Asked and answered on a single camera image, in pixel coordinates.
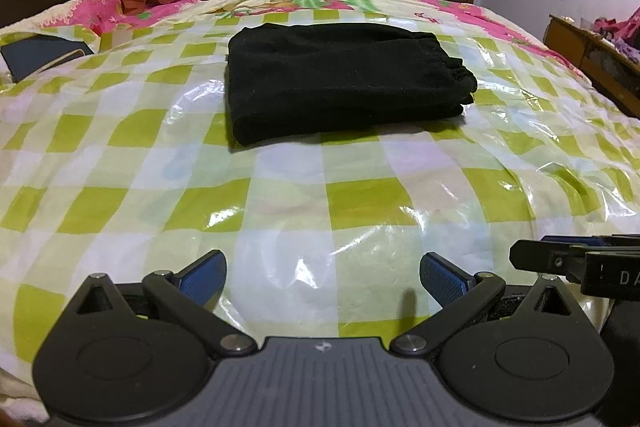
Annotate black pants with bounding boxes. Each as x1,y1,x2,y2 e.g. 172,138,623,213
227,23,477,146

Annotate checkered green bed cover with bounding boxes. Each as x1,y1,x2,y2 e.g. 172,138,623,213
1,0,639,399

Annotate wooden side table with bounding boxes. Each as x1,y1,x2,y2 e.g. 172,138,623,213
544,15,639,118

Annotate pink clothes on table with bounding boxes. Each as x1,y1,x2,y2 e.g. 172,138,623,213
593,9,640,64

